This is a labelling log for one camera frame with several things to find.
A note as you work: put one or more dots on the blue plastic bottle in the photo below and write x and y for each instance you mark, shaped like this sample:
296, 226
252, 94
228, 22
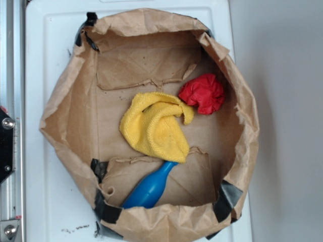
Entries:
150, 189

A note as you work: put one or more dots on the yellow microfiber cloth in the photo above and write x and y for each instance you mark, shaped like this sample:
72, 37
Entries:
150, 126

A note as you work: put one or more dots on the red crumpled cloth ball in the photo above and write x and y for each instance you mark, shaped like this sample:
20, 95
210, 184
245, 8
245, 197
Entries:
204, 92

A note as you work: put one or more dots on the brown paper bag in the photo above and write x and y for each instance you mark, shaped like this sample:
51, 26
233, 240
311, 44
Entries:
116, 59

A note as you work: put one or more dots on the white plastic tray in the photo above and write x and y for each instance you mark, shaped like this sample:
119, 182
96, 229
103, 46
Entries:
55, 208

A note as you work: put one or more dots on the black mounting bracket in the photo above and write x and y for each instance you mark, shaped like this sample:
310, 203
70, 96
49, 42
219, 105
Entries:
6, 146

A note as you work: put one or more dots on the aluminium frame rail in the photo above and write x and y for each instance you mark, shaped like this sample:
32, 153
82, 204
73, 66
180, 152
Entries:
12, 95

